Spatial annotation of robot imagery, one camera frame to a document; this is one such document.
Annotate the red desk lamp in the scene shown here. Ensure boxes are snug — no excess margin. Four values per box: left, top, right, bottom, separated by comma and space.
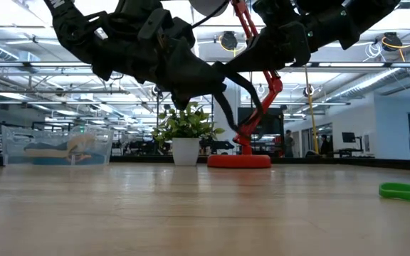
188, 0, 284, 170

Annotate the black metal rack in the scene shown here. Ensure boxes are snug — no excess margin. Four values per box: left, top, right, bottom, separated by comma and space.
154, 90, 215, 143

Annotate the long blue rubber band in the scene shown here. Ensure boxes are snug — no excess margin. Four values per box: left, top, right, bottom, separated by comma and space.
33, 155, 107, 166

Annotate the tan rubber band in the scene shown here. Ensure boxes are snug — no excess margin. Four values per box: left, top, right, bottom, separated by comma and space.
24, 133, 97, 159

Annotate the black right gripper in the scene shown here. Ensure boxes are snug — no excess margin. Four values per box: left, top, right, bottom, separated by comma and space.
225, 0, 361, 74

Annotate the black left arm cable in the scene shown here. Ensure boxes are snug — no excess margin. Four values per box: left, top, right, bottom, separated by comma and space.
190, 0, 231, 30

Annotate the green rubber band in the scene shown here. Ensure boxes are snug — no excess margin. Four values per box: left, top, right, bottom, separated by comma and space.
378, 181, 410, 205

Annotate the clear plastic bin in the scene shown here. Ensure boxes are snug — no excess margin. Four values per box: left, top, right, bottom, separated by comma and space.
1, 124, 115, 166

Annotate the person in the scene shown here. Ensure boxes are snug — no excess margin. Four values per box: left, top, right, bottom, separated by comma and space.
317, 134, 331, 156
284, 129, 295, 159

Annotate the black ceiling cord reel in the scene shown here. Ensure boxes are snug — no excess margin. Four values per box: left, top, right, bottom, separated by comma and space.
382, 31, 404, 53
219, 31, 239, 52

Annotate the yellow hanging cable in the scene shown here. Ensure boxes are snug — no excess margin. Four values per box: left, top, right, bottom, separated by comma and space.
303, 65, 320, 154

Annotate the small monitor on stand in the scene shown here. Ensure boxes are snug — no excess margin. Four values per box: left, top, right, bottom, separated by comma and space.
341, 132, 364, 154

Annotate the green plant in white pot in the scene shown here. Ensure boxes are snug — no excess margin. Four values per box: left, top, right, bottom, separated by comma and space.
151, 101, 226, 167

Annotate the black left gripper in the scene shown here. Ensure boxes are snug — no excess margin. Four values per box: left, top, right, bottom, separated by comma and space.
108, 0, 228, 112

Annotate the large black television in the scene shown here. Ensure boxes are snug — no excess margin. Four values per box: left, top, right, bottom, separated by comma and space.
236, 107, 285, 157

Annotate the black table frame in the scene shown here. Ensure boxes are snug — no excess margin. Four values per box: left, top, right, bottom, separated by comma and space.
0, 153, 410, 172

